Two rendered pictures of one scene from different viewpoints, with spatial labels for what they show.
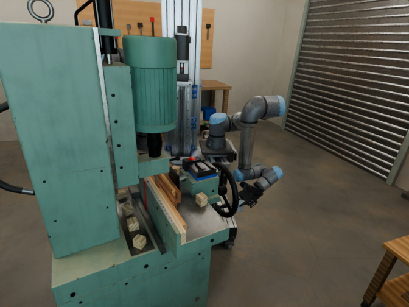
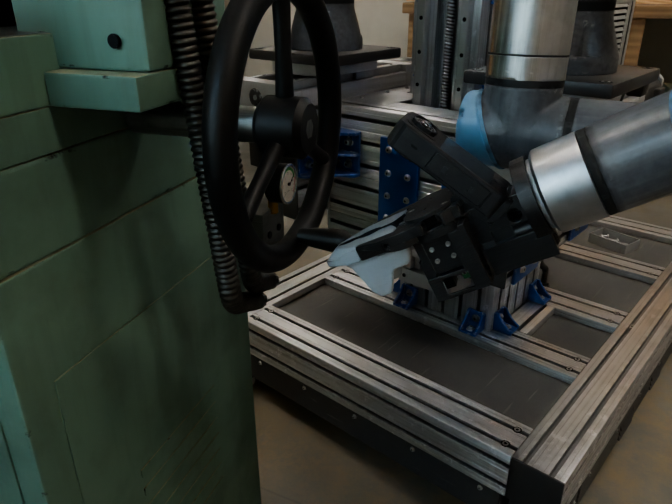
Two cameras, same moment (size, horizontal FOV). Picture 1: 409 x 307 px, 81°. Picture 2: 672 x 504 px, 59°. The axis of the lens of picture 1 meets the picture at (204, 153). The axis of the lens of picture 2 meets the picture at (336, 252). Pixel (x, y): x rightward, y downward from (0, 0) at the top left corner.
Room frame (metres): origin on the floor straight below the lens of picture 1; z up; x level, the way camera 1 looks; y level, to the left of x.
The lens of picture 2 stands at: (0.70, -0.56, 0.94)
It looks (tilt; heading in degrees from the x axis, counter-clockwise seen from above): 25 degrees down; 49
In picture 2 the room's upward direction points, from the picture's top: straight up
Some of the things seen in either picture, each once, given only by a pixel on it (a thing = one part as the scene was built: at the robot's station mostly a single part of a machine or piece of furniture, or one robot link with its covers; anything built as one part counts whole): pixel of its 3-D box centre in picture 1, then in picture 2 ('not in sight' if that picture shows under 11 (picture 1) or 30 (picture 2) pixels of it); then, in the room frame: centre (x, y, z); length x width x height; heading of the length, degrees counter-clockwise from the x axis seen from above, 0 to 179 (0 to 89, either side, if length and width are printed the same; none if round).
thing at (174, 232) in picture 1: (149, 190); not in sight; (0.83, 0.22, 0.93); 0.60 x 0.02 x 0.06; 30
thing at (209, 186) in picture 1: (198, 181); (126, 11); (0.94, 0.02, 0.91); 0.15 x 0.14 x 0.09; 30
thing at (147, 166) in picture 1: (150, 165); not in sight; (0.86, 0.22, 1.03); 0.14 x 0.07 x 0.09; 120
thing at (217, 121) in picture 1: (218, 123); not in sight; (1.59, -0.09, 0.98); 0.13 x 0.12 x 0.14; 113
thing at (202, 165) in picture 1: (199, 166); not in sight; (0.95, 0.02, 0.99); 0.13 x 0.11 x 0.06; 30
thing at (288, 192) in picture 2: not in sight; (278, 188); (1.20, 0.15, 0.65); 0.06 x 0.04 x 0.08; 30
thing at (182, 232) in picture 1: (153, 190); not in sight; (0.84, 0.20, 0.92); 0.60 x 0.02 x 0.05; 30
